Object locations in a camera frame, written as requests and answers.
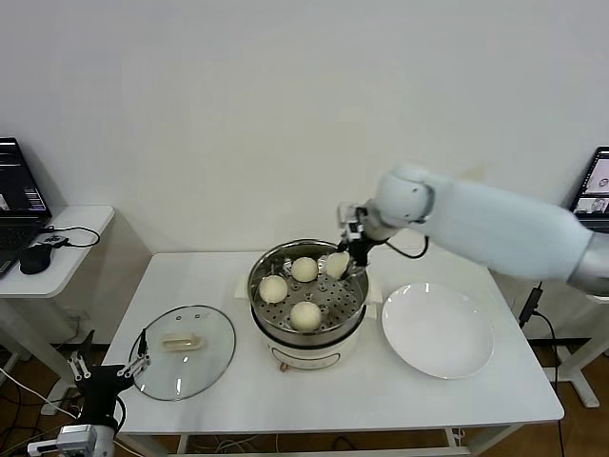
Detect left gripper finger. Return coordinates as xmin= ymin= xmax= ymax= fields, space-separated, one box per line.
xmin=68 ymin=329 xmax=95 ymax=380
xmin=116 ymin=328 xmax=152 ymax=377

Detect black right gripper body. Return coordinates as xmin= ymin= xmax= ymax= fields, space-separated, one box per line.
xmin=340 ymin=231 xmax=378 ymax=267

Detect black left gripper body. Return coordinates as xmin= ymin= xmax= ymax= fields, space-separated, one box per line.
xmin=78 ymin=364 xmax=137 ymax=425

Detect white steamed baozi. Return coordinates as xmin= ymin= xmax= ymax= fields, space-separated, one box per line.
xmin=290 ymin=256 xmax=319 ymax=283
xmin=325 ymin=251 xmax=352 ymax=280
xmin=258 ymin=275 xmax=289 ymax=305
xmin=289 ymin=300 xmax=322 ymax=333

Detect glass pot lid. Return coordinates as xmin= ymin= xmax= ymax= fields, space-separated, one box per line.
xmin=132 ymin=305 xmax=238 ymax=402

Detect stainless steel steamer basket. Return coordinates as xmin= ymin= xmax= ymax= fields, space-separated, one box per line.
xmin=246 ymin=240 xmax=370 ymax=344

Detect white floor power strip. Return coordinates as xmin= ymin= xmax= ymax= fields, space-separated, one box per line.
xmin=40 ymin=397 xmax=80 ymax=418

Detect white round plate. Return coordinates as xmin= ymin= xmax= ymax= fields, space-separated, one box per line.
xmin=382 ymin=283 xmax=495 ymax=381

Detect cream electric cooker pot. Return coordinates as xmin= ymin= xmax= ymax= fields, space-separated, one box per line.
xmin=233 ymin=273 xmax=384 ymax=375

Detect white side table with mouse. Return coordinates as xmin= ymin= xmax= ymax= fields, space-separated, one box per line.
xmin=0 ymin=205 xmax=118 ymax=396

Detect black computer mouse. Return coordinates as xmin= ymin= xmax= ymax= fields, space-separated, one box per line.
xmin=19 ymin=243 xmax=53 ymax=276

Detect black laptop dark screen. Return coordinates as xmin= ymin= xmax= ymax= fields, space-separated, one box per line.
xmin=0 ymin=136 xmax=54 ymax=280

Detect grey laptop bright screen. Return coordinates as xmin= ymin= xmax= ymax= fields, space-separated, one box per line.
xmin=568 ymin=146 xmax=609 ymax=220

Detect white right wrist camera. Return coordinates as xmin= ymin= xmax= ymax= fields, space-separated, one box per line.
xmin=336 ymin=202 xmax=371 ymax=242

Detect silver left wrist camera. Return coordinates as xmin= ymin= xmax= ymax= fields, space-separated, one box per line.
xmin=26 ymin=425 xmax=99 ymax=457

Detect white main table frame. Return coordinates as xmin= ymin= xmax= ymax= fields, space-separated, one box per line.
xmin=116 ymin=430 xmax=524 ymax=457

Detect black looped hub cable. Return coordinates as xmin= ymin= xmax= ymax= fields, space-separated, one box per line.
xmin=40 ymin=223 xmax=103 ymax=249

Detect white cable bundle under table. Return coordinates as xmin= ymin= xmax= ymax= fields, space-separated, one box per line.
xmin=208 ymin=438 xmax=256 ymax=457

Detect black cable with adapter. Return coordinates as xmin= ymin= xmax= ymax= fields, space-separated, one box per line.
xmin=518 ymin=280 xmax=560 ymax=387

